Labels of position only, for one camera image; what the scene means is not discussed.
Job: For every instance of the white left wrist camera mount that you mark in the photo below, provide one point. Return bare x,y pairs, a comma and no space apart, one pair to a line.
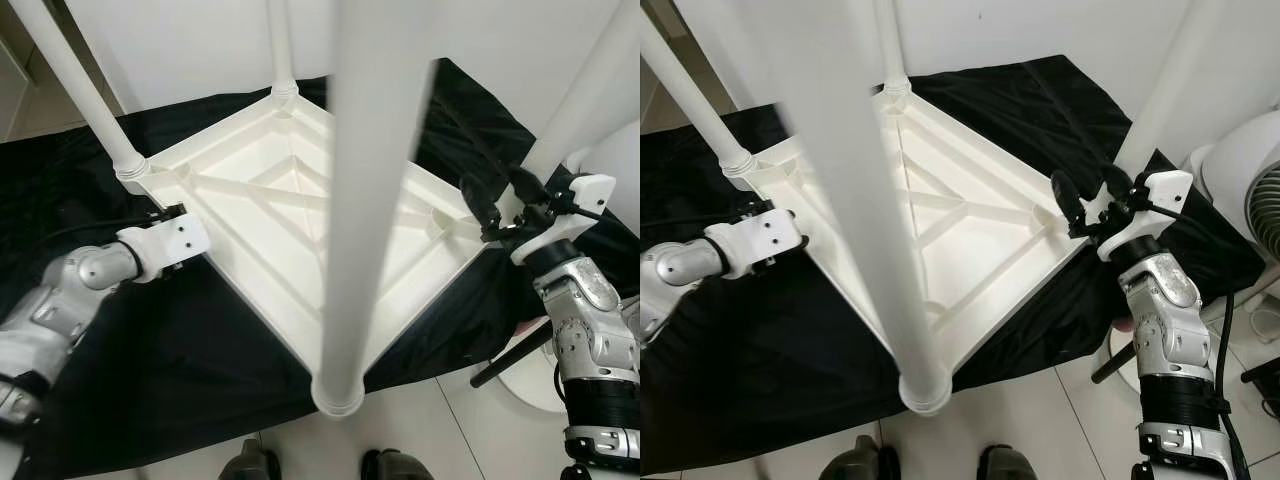
170,240
765,240

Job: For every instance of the grey robot left foot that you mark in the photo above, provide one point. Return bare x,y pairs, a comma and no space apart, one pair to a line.
250,462
858,460

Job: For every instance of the white plastic table leg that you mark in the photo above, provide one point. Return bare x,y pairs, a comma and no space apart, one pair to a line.
870,250
590,95
890,45
695,105
281,50
370,200
80,85
1170,90

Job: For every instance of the black fabric table cover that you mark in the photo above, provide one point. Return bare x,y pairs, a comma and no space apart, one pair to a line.
150,330
760,350

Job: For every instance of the black flat bar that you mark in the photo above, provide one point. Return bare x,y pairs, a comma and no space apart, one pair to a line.
1260,371

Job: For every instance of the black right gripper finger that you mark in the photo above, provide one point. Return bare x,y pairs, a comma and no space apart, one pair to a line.
480,203
528,187
1118,183
1068,198

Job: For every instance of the pink padded table corner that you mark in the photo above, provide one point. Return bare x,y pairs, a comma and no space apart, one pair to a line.
530,326
1128,321

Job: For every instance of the grey robot right foot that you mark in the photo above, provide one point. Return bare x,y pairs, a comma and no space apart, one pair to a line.
398,466
1008,464

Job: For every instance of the white round fan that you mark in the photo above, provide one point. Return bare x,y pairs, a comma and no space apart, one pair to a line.
1230,170
620,160

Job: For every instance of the black metal table leg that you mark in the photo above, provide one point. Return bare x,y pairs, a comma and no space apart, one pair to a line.
510,360
1112,365

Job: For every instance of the grey robot foot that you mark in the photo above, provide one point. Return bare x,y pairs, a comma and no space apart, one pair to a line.
250,462
1008,464
858,460
398,466

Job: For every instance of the white plastic table top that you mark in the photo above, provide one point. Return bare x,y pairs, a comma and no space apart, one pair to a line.
250,230
980,250

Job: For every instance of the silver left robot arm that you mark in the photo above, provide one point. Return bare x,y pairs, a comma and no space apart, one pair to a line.
60,300
680,265

